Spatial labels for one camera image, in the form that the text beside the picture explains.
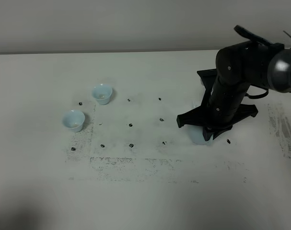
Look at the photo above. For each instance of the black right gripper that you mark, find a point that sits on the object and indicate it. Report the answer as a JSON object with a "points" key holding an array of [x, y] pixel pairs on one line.
{"points": [[223, 106]]}

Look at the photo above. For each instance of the light blue porcelain teapot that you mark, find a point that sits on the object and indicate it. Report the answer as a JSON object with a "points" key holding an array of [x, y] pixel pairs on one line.
{"points": [[195, 133]]}

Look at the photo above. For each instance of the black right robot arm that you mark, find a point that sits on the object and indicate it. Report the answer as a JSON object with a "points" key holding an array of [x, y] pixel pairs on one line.
{"points": [[249, 69]]}

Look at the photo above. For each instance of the far light blue teacup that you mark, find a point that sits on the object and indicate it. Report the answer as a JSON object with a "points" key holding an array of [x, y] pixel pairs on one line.
{"points": [[102, 93]]}

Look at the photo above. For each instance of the light blue teacup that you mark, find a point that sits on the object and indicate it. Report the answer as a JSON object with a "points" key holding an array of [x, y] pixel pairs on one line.
{"points": [[102, 93], [73, 120]]}

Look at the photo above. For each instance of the near light blue teacup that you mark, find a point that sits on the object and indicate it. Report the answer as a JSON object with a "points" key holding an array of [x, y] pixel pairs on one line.
{"points": [[73, 120]]}

